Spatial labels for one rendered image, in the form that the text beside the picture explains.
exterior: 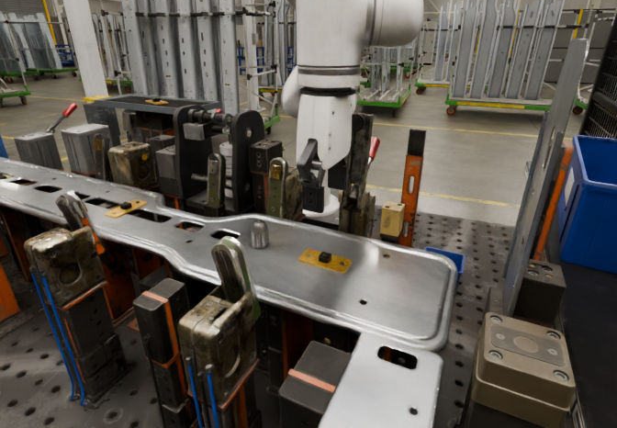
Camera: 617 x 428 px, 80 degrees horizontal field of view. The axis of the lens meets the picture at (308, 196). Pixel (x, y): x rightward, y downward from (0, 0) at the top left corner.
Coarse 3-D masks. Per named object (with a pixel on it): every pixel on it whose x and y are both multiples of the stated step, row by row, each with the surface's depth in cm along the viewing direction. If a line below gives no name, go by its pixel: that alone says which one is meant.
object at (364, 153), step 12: (360, 120) 62; (372, 120) 65; (360, 132) 66; (360, 144) 67; (348, 156) 67; (360, 156) 67; (348, 168) 68; (360, 168) 68; (348, 180) 68; (360, 180) 67; (348, 192) 69; (360, 192) 68; (348, 204) 71; (360, 204) 68
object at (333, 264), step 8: (304, 256) 61; (312, 256) 61; (320, 256) 60; (328, 256) 60; (336, 256) 61; (312, 264) 59; (320, 264) 59; (328, 264) 59; (336, 264) 59; (344, 264) 59; (344, 272) 58
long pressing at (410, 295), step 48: (0, 192) 87; (96, 192) 87; (144, 192) 86; (144, 240) 67; (192, 240) 67; (240, 240) 67; (288, 240) 67; (336, 240) 67; (288, 288) 54; (336, 288) 54; (384, 288) 54; (432, 288) 54; (432, 336) 46
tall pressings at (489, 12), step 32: (512, 0) 613; (544, 0) 613; (480, 32) 622; (512, 32) 623; (544, 32) 611; (480, 64) 642; (512, 64) 637; (544, 64) 624; (480, 96) 654; (512, 96) 657
